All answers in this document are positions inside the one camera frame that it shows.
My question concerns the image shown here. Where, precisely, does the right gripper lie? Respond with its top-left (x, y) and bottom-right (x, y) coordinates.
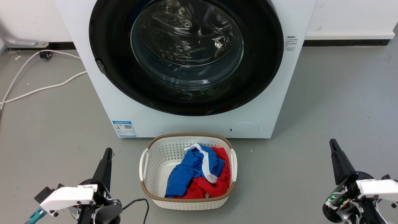
top-left (322, 139), bottom-right (383, 224)

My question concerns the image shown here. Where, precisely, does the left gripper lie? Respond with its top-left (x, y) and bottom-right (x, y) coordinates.
top-left (77, 148), bottom-right (123, 224)

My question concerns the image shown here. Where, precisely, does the round black glass washer door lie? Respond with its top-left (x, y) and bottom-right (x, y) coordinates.
top-left (89, 0), bottom-right (284, 116)

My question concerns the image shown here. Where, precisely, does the white front-load washing machine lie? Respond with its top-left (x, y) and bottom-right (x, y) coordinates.
top-left (54, 0), bottom-right (317, 139)

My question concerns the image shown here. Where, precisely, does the blue energy label sticker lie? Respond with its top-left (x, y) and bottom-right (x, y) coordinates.
top-left (112, 121), bottom-right (137, 138)

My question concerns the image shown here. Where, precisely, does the white perforated laundry basket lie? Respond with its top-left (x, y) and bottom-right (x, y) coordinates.
top-left (139, 133), bottom-right (238, 211)

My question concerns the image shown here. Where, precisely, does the teal connector piece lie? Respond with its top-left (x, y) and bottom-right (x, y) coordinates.
top-left (24, 208), bottom-right (48, 224)

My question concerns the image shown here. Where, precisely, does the blue garment with white trim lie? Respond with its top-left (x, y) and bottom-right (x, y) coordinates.
top-left (165, 143), bottom-right (225, 198)

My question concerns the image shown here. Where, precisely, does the round white filter cover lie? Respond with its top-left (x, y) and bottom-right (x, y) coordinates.
top-left (229, 122), bottom-right (260, 138)

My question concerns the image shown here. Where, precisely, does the red garment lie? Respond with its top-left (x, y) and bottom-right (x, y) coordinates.
top-left (174, 147), bottom-right (231, 199)

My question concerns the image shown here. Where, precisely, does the small black text sticker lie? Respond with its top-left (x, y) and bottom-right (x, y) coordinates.
top-left (285, 35), bottom-right (299, 52)

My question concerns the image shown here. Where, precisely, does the white power cable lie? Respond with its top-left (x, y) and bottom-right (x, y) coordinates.
top-left (0, 50), bottom-right (82, 110)
top-left (0, 71), bottom-right (88, 105)

